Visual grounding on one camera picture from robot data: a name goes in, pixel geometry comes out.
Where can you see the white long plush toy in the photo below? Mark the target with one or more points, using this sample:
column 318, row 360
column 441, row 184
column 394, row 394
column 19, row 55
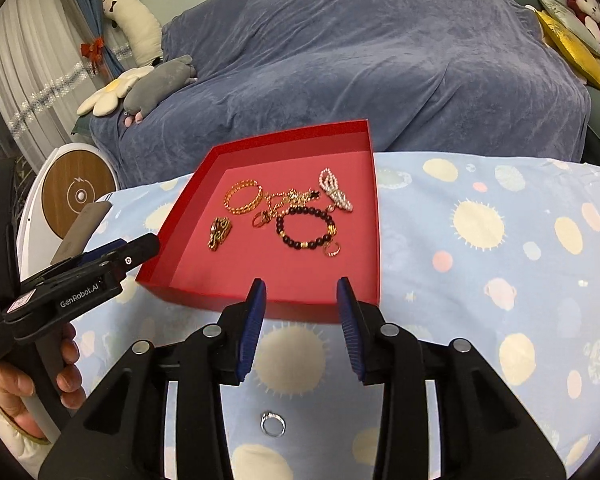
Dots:
column 140, row 27

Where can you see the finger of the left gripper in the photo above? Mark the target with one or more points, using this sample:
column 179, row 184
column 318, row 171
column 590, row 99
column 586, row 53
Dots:
column 93, row 283
column 87, row 257

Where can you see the yellow gold cushion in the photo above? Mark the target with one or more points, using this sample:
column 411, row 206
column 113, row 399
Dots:
column 570, row 47

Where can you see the silver green cushion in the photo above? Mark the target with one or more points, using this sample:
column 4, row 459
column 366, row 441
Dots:
column 571, row 22

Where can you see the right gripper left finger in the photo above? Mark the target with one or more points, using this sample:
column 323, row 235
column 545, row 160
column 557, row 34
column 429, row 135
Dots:
column 119, row 431

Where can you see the person's left hand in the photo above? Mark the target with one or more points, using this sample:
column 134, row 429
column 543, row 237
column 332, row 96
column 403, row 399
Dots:
column 40, row 388

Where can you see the amber gold pendant brooch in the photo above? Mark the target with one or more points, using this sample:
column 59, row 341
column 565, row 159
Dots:
column 219, row 231

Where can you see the blue-grey sofa blanket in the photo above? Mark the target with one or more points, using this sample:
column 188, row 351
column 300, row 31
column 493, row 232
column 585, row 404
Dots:
column 459, row 76

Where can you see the flower shaped cushion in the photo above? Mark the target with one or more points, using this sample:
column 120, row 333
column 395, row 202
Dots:
column 106, row 100

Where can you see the round wooden white device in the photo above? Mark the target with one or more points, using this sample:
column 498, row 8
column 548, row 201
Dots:
column 74, row 176

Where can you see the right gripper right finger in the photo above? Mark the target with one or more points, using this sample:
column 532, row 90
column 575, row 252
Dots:
column 485, row 432

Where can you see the gold chain bangle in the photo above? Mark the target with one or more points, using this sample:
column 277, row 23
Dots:
column 243, row 196

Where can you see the red jewelry tray box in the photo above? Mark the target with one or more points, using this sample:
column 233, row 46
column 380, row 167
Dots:
column 319, row 185

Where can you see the gold hoop earring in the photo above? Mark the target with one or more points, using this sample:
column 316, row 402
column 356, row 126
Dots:
column 332, row 249

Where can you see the grey plush toy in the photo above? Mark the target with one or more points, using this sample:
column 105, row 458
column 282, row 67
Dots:
column 161, row 82

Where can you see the red bow curtain tie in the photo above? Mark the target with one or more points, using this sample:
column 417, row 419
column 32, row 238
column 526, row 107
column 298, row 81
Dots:
column 94, row 53

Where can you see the white sheer curtain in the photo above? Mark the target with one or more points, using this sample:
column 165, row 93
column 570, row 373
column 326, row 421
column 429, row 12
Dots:
column 43, row 77

